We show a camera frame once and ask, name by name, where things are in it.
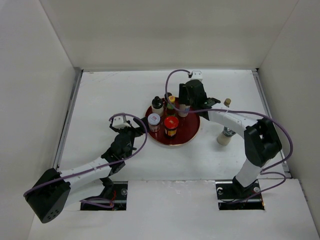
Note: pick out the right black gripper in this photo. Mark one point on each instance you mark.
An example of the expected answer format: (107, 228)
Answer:
(183, 93)

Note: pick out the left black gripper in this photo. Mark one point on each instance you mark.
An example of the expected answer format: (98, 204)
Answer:
(137, 132)

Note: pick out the white cylinder spice shaker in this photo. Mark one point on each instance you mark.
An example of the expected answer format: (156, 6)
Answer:
(183, 110)

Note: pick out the black cap cumin spice bottle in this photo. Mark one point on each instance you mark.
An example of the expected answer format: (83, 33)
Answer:
(167, 95)

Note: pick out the yellow cap chili sauce bottle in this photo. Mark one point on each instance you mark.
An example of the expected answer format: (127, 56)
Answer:
(170, 107)

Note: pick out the grey lid paste jar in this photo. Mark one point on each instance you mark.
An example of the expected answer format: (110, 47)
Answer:
(154, 121)

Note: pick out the black cap white-powder bottle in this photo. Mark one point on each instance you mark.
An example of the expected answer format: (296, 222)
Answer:
(157, 106)

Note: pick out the red lid sauce jar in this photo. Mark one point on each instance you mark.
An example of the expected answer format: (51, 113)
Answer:
(171, 124)

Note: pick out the silver top salt shaker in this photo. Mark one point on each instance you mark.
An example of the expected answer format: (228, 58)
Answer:
(225, 136)

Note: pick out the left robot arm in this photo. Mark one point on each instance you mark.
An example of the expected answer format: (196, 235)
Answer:
(55, 190)

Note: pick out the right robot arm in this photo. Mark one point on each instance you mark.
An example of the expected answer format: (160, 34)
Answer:
(261, 141)

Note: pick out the red round tray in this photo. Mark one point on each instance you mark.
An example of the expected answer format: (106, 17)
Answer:
(187, 127)

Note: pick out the small brown yellow-label bottle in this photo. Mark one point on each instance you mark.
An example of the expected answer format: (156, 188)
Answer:
(227, 102)

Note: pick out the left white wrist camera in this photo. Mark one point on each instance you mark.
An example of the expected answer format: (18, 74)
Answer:
(119, 122)

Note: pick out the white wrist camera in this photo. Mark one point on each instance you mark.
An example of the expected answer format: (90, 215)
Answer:
(195, 75)
(119, 122)

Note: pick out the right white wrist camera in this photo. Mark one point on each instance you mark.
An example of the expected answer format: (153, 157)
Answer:
(195, 75)

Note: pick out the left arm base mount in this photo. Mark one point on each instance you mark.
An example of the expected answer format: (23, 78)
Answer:
(112, 198)

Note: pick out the left aluminium frame rail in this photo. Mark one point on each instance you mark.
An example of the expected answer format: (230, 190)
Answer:
(68, 117)

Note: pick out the aluminium frame rail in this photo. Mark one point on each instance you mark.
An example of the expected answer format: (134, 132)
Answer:
(68, 117)
(284, 164)

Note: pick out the right aluminium frame rail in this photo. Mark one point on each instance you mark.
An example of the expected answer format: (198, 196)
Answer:
(284, 164)

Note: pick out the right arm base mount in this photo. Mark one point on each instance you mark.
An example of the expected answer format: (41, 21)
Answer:
(232, 198)

